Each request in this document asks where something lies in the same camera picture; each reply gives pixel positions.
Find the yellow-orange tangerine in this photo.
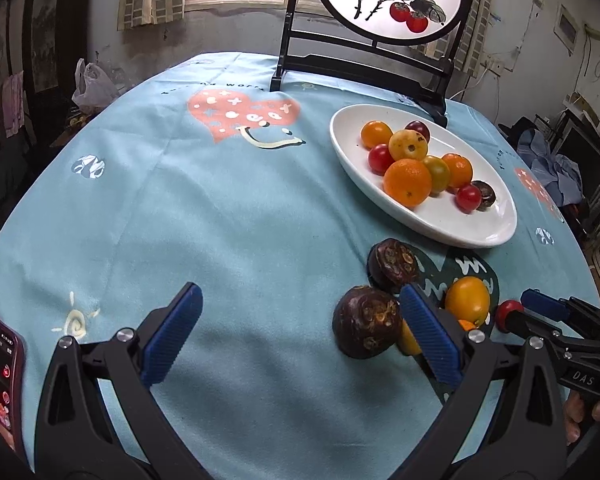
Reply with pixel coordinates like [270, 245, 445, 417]
[360, 120, 393, 151]

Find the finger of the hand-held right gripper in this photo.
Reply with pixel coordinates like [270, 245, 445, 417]
[505, 311, 600, 356]
[521, 288, 600, 341]

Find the person's right hand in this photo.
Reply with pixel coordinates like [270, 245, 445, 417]
[562, 391, 600, 446]

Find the dark red plum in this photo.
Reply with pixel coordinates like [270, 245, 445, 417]
[404, 120, 431, 144]

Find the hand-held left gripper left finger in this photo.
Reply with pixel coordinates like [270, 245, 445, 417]
[34, 281, 204, 480]

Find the large orange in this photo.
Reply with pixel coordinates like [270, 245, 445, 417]
[383, 158, 433, 208]

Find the pink hanging cloth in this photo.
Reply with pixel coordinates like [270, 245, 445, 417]
[0, 72, 26, 138]

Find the light blue printed tablecloth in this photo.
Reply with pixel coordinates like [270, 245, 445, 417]
[0, 51, 600, 480]

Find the dark passion fruit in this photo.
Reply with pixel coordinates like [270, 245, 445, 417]
[470, 180, 497, 209]
[367, 238, 421, 293]
[332, 285, 404, 359]

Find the white oval plate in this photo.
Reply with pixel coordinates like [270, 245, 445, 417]
[329, 104, 518, 249]

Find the green-yellow tangerine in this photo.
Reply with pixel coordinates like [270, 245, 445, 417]
[420, 155, 452, 195]

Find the red cherry tomato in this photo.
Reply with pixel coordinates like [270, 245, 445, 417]
[368, 143, 397, 176]
[495, 299, 525, 333]
[455, 184, 483, 213]

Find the orange tomato on table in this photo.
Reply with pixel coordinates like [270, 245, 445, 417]
[444, 276, 491, 326]

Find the yellow loquat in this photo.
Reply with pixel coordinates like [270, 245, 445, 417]
[388, 129, 429, 162]

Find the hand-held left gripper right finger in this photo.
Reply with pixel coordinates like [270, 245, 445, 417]
[399, 283, 568, 480]

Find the white wall power strip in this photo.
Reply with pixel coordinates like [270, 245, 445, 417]
[482, 52, 518, 73]

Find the white plastic bag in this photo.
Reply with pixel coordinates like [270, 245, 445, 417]
[71, 58, 121, 111]

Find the pile of blue clothes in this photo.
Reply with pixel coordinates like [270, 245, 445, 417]
[517, 127, 586, 206]

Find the black chair with painted disc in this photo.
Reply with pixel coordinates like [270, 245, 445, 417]
[270, 0, 486, 128]

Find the white wall box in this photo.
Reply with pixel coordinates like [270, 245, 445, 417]
[554, 4, 578, 56]

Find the small yellow-green plum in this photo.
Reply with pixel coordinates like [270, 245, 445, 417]
[396, 319, 423, 357]

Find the dark framed wall painting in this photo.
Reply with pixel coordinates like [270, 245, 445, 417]
[22, 0, 91, 93]

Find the black monitor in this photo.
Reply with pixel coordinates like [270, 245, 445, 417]
[550, 110, 600, 201]

